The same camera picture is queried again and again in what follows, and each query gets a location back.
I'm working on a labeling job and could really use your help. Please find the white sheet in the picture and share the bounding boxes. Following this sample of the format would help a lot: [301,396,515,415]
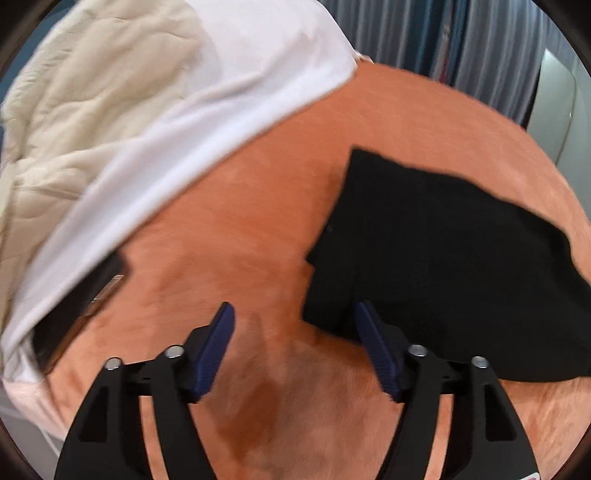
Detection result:
[1,1,359,438]

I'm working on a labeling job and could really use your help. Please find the grey blue curtain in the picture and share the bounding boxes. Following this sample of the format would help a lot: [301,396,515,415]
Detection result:
[324,0,575,125]

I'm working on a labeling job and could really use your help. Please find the black pants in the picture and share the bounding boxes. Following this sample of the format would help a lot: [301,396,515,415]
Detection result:
[301,149,590,382]

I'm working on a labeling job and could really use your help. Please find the cream quilted comforter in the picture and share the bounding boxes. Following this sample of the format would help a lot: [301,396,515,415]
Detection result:
[1,1,201,318]

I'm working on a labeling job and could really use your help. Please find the orange bed cover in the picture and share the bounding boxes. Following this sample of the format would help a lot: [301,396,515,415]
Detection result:
[48,62,590,479]

